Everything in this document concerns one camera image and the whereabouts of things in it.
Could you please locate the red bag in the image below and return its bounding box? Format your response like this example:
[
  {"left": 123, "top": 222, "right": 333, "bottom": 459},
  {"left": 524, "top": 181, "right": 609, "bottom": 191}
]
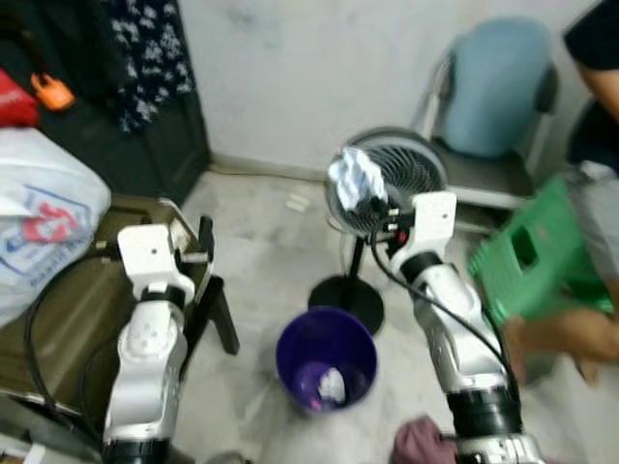
[{"left": 0, "top": 68, "right": 40, "bottom": 129}]

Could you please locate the small orange object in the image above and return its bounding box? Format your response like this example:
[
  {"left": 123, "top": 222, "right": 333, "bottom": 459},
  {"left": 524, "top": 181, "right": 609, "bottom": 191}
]
[{"left": 31, "top": 72, "right": 76, "bottom": 110}]

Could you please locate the white printed plastic bag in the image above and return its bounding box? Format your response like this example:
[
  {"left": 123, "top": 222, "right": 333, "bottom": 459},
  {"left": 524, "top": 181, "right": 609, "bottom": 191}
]
[{"left": 0, "top": 126, "right": 112, "bottom": 325}]

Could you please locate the purple plastic waste bin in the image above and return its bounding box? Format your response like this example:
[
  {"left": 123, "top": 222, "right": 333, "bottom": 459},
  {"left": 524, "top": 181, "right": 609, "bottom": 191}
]
[{"left": 276, "top": 306, "right": 379, "bottom": 414}]

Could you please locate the dark brown folding table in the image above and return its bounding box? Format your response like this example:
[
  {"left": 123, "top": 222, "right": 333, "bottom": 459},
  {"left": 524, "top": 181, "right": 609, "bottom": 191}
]
[{"left": 0, "top": 193, "right": 241, "bottom": 426}]

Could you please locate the dark floral garment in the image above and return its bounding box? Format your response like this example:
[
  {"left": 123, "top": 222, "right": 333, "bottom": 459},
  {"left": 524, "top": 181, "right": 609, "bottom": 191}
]
[{"left": 102, "top": 0, "right": 194, "bottom": 134}]

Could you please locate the white paper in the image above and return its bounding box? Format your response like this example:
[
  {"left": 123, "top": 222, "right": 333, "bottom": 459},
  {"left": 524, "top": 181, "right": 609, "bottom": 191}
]
[{"left": 327, "top": 148, "right": 386, "bottom": 214}]

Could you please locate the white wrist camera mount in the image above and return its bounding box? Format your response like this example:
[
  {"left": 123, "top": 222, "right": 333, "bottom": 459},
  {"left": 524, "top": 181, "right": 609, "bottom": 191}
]
[
  {"left": 411, "top": 191, "right": 457, "bottom": 254},
  {"left": 116, "top": 224, "right": 187, "bottom": 296}
]

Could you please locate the person in black shirt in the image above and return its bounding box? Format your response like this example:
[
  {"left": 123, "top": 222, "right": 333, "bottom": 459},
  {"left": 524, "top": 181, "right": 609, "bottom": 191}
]
[{"left": 503, "top": 0, "right": 619, "bottom": 388}]

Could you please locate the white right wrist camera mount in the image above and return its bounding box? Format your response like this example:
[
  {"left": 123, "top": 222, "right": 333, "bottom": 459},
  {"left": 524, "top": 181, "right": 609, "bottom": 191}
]
[{"left": 411, "top": 191, "right": 457, "bottom": 254}]

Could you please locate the black cabinet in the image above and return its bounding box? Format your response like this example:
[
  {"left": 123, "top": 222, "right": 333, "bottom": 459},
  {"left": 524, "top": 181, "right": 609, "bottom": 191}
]
[{"left": 0, "top": 0, "right": 212, "bottom": 202}]

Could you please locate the black pedestal fan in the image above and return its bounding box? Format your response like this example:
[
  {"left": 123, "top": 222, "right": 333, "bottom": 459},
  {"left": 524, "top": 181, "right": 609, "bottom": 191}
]
[{"left": 308, "top": 126, "right": 449, "bottom": 336}]

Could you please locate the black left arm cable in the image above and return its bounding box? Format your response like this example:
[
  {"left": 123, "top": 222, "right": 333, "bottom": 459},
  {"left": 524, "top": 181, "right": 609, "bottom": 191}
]
[{"left": 24, "top": 253, "right": 122, "bottom": 436}]

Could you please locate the green plastic stool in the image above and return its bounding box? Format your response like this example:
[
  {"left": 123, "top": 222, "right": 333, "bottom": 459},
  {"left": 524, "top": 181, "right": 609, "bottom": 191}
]
[{"left": 468, "top": 174, "right": 615, "bottom": 325}]

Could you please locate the chair with blue backrest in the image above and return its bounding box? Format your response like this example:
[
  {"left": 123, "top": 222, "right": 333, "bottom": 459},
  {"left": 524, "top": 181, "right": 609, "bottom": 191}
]
[{"left": 411, "top": 17, "right": 562, "bottom": 233}]

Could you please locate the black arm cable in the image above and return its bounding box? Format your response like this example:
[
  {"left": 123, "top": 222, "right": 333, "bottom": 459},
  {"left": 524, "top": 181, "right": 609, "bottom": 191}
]
[
  {"left": 24, "top": 253, "right": 122, "bottom": 436},
  {"left": 368, "top": 232, "right": 514, "bottom": 388}
]

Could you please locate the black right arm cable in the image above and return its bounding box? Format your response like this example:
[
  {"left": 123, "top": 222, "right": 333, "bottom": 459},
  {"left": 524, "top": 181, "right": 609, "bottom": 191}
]
[{"left": 368, "top": 232, "right": 514, "bottom": 388}]

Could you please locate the white paper ball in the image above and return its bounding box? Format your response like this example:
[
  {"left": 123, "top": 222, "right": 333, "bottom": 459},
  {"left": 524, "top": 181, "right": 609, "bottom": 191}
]
[{"left": 317, "top": 367, "right": 347, "bottom": 405}]

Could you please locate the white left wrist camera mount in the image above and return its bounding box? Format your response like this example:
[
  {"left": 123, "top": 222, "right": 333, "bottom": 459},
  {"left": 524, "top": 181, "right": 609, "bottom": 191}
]
[{"left": 116, "top": 224, "right": 187, "bottom": 296}]

